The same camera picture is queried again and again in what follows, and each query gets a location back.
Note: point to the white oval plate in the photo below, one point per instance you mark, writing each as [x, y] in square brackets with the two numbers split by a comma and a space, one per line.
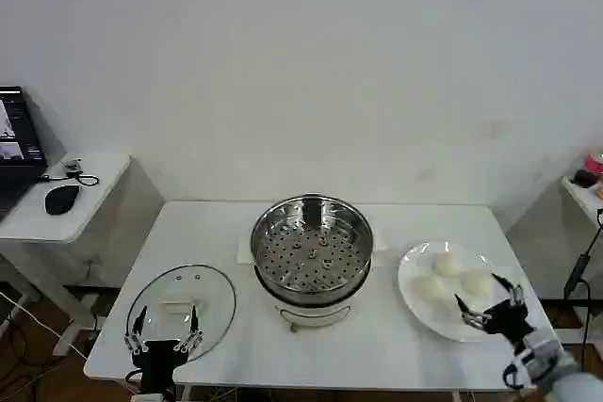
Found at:
[424, 312]

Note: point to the glass pot lid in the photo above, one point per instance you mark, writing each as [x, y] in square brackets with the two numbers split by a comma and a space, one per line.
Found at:
[179, 289]

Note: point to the white electric cooker base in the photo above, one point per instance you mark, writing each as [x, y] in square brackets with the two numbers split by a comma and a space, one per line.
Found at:
[313, 310]

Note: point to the small black object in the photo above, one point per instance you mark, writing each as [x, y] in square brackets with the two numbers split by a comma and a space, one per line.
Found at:
[583, 178]

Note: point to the steel steamer basket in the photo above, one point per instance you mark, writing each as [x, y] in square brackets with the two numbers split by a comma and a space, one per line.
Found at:
[311, 251]

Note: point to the white side desk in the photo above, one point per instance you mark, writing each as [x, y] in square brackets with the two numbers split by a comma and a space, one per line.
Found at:
[94, 209]

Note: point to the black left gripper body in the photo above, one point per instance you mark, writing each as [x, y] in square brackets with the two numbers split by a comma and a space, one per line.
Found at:
[158, 364]

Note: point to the black laptop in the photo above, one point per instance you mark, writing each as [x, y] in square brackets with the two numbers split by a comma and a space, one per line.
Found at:
[16, 138]

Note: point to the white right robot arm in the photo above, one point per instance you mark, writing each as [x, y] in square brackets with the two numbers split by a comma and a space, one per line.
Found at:
[560, 374]

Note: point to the white side table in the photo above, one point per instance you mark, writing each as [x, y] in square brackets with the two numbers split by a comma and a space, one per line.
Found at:
[586, 199]

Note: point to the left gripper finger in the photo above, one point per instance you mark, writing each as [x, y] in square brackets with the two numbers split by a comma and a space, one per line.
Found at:
[193, 322]
[137, 329]

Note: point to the black computer mouse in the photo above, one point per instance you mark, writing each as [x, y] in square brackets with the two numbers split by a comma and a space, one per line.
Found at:
[61, 199]

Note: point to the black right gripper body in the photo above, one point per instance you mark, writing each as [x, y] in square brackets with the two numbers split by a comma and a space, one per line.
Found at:
[509, 319]

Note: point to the red cup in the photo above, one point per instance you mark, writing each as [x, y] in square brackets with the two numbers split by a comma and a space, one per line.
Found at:
[594, 162]

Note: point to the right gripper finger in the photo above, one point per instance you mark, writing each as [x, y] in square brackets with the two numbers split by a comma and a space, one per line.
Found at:
[473, 318]
[513, 291]

